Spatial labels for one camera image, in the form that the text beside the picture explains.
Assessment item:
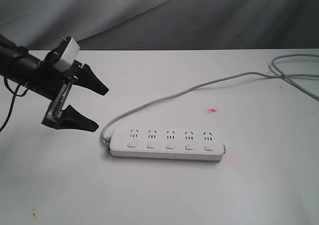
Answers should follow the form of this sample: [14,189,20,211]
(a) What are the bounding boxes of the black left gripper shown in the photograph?
[25,60,109,132]

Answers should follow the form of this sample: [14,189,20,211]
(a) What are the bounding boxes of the white five-outlet power strip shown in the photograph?
[108,126,226,162]

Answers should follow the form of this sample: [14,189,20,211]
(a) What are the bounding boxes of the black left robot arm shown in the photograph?
[0,36,109,132]

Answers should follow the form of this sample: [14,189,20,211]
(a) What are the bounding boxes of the grey backdrop cloth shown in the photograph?
[0,0,319,50]

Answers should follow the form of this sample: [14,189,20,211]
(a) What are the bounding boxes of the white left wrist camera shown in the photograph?
[44,36,80,73]

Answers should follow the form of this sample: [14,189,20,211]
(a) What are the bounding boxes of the grey power cable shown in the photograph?
[100,53,319,143]

